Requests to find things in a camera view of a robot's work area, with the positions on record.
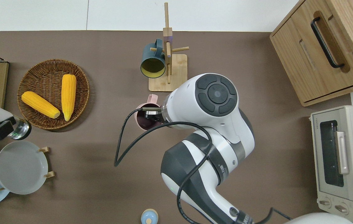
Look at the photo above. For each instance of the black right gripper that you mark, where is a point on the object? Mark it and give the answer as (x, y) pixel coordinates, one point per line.
(156, 116)

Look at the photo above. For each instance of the pink mug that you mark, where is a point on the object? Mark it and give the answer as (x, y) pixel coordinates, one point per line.
(140, 123)

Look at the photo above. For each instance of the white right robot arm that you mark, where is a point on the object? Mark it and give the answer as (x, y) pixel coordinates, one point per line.
(216, 93)

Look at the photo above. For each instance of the yellow corn cob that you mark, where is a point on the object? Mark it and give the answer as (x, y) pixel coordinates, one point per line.
(68, 96)
(39, 104)

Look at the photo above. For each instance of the grey plate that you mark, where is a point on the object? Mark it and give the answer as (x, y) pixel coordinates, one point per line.
(20, 168)

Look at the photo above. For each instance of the wooden mug tree stand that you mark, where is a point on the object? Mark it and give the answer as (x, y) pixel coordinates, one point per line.
(178, 71)

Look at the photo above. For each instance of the wooden plate rack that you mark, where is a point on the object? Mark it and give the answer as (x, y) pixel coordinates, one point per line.
(51, 174)

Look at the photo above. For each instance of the dark mug with yellow inside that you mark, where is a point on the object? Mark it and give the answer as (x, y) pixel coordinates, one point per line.
(151, 51)

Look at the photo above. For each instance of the brown woven wicker tray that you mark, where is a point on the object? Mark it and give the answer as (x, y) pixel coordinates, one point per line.
(48, 71)

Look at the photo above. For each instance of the brown table mat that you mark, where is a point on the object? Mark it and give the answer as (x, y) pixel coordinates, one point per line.
(101, 186)

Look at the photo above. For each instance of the blue bell on wooden base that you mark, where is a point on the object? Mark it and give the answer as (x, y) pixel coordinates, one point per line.
(149, 216)

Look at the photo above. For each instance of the wooden cabinet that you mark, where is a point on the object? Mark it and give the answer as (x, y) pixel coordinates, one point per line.
(313, 81)

